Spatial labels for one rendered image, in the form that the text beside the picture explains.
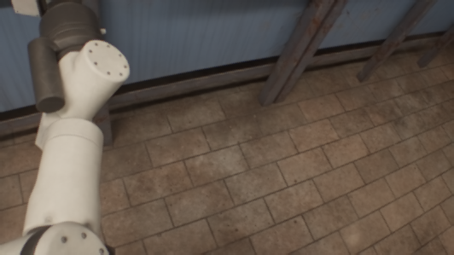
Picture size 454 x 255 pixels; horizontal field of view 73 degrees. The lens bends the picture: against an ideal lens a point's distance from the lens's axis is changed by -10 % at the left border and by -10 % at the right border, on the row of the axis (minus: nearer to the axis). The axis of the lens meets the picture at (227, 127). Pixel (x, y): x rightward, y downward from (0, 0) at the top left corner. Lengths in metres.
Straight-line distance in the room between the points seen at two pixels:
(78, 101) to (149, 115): 1.02
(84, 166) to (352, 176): 1.38
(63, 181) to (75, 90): 0.13
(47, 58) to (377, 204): 1.46
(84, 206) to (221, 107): 1.23
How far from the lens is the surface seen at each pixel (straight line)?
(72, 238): 0.27
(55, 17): 0.50
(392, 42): 1.79
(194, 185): 1.33
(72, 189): 0.33
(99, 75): 0.41
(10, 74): 1.04
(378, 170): 1.72
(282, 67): 1.37
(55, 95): 0.41
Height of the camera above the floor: 1.23
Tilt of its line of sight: 57 degrees down
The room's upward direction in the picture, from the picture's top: 25 degrees clockwise
